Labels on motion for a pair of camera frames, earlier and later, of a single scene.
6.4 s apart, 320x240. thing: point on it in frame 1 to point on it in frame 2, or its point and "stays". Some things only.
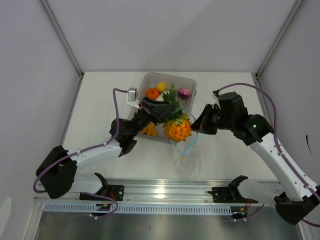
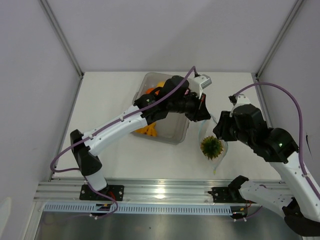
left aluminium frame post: x=59 y=32 stays
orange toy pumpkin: x=152 y=94 stays
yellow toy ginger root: x=150 y=130 stays
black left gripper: x=156 y=112 to x=200 y=112
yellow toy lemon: x=161 y=86 stays
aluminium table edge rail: x=178 y=190 stays
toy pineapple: x=178 y=127 to x=211 y=147
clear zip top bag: x=187 y=156 to x=207 y=129
